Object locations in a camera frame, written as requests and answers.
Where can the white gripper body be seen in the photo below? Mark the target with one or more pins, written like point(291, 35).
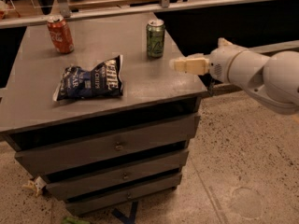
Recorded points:
point(220, 64)

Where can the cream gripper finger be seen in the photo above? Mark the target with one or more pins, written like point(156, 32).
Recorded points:
point(196, 66)
point(223, 42)

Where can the green soda can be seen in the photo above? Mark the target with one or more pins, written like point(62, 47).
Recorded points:
point(155, 38)

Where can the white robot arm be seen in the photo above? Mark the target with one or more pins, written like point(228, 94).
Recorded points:
point(273, 81)

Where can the red coke can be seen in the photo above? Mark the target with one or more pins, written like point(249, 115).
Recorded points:
point(60, 34)

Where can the top grey drawer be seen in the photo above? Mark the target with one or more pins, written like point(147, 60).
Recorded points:
point(53, 159)

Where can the grey drawer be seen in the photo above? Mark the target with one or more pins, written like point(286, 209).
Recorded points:
point(53, 159)
point(74, 187)
point(123, 195)

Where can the blue kettle chips bag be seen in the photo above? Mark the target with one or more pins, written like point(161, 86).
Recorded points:
point(103, 81)

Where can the grey drawer cabinet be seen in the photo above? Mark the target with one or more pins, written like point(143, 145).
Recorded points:
point(152, 91)

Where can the grey metal railing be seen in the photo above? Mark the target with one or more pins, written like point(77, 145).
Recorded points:
point(149, 3)

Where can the middle grey drawer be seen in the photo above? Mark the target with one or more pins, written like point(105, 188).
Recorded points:
point(74, 187)

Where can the bottom grey drawer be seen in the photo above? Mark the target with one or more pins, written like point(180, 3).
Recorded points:
point(123, 195)

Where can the crumpled paper scrap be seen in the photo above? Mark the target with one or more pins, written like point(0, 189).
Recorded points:
point(36, 185)

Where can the green object on floor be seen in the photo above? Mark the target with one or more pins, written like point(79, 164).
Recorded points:
point(71, 220)

